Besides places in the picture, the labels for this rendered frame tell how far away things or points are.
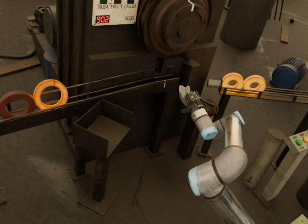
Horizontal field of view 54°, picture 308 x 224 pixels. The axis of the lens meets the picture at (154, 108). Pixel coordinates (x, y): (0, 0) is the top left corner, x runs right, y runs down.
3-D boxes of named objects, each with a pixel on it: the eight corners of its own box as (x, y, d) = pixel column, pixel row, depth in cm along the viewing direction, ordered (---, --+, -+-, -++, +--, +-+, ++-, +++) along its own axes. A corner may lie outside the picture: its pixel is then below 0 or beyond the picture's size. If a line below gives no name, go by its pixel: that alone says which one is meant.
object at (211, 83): (206, 84, 221) (208, 77, 217) (218, 85, 221) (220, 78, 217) (207, 88, 216) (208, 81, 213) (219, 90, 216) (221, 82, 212)
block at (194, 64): (176, 86, 225) (183, 58, 210) (184, 85, 228) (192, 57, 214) (184, 95, 218) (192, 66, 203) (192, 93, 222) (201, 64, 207)
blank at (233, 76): (223, 70, 212) (224, 73, 209) (245, 73, 212) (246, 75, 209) (219, 89, 221) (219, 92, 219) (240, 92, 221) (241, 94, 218)
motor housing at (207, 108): (172, 151, 251) (188, 99, 219) (193, 144, 261) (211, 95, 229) (180, 162, 242) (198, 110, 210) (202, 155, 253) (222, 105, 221)
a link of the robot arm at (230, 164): (240, 154, 119) (237, 106, 182) (211, 166, 123) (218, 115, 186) (254, 178, 120) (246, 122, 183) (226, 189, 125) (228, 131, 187)
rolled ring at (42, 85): (27, 91, 161) (26, 89, 164) (45, 118, 170) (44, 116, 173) (57, 74, 166) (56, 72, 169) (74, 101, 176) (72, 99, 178)
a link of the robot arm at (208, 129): (207, 142, 178) (201, 139, 170) (197, 124, 183) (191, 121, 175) (221, 133, 175) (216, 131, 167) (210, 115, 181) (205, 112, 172)
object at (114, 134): (71, 208, 194) (73, 123, 151) (94, 180, 214) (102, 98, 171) (98, 223, 189) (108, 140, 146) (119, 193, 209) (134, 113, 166)
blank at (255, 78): (245, 73, 212) (246, 75, 209) (267, 75, 211) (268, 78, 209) (240, 92, 221) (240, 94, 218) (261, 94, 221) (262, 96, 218)
